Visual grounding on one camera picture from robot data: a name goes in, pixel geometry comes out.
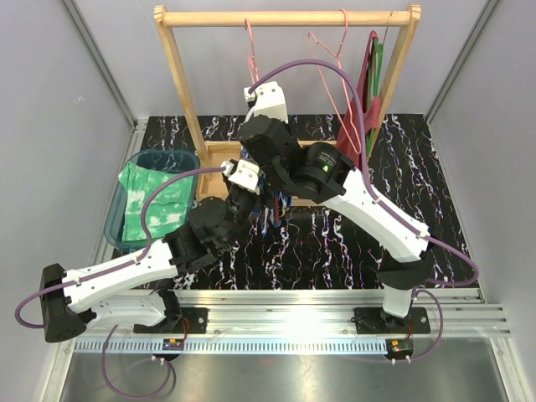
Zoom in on green hanger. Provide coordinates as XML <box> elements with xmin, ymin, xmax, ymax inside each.
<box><xmin>363</xmin><ymin>30</ymin><xmax>384</xmax><ymax>157</ymax></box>

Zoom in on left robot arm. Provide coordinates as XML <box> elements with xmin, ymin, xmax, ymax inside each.
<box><xmin>39</xmin><ymin>184</ymin><xmax>260</xmax><ymax>343</ymax></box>

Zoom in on green tie-dye trousers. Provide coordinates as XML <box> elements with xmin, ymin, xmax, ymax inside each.
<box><xmin>118</xmin><ymin>162</ymin><xmax>195</xmax><ymax>242</ymax></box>

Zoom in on maroon tank top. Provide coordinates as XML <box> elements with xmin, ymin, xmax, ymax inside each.
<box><xmin>336</xmin><ymin>43</ymin><xmax>368</xmax><ymax>168</ymax></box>

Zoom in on blue patterned trousers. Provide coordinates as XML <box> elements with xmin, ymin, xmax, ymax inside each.
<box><xmin>255</xmin><ymin>171</ymin><xmax>292</xmax><ymax>236</ymax></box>

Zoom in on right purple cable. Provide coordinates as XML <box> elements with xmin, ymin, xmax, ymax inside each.
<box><xmin>249</xmin><ymin>59</ymin><xmax>481</xmax><ymax>363</ymax></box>

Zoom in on blue transparent plastic bin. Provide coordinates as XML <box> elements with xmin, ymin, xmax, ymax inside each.
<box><xmin>104</xmin><ymin>149</ymin><xmax>200</xmax><ymax>253</ymax></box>

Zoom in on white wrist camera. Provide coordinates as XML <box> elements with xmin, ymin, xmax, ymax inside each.
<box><xmin>220</xmin><ymin>158</ymin><xmax>260</xmax><ymax>195</ymax></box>
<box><xmin>244</xmin><ymin>81</ymin><xmax>288</xmax><ymax>123</ymax></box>

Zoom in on aluminium mounting rail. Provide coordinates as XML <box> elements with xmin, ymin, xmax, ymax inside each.
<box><xmin>56</xmin><ymin>287</ymin><xmax>512</xmax><ymax>355</ymax></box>

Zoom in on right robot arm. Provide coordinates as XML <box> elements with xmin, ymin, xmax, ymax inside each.
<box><xmin>238</xmin><ymin>115</ymin><xmax>430</xmax><ymax>333</ymax></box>

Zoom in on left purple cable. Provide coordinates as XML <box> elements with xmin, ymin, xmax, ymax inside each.
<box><xmin>14</xmin><ymin>167</ymin><xmax>229</xmax><ymax>397</ymax></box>

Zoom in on purple cable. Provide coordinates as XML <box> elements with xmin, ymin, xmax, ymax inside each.
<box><xmin>249</xmin><ymin>59</ymin><xmax>481</xmax><ymax>363</ymax></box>
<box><xmin>14</xmin><ymin>167</ymin><xmax>229</xmax><ymax>397</ymax></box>

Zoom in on wooden clothes rack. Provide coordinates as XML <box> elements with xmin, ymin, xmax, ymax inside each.
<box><xmin>152</xmin><ymin>4</ymin><xmax>422</xmax><ymax>207</ymax></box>

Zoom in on pink wire hanger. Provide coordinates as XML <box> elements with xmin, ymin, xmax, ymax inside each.
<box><xmin>245</xmin><ymin>18</ymin><xmax>260</xmax><ymax>84</ymax></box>
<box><xmin>307</xmin><ymin>8</ymin><xmax>363</xmax><ymax>154</ymax></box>

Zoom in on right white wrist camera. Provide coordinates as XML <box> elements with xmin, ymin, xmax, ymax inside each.
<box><xmin>244</xmin><ymin>81</ymin><xmax>288</xmax><ymax>123</ymax></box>

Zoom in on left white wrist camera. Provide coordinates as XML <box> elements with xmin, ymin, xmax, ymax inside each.
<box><xmin>220</xmin><ymin>158</ymin><xmax>260</xmax><ymax>195</ymax></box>

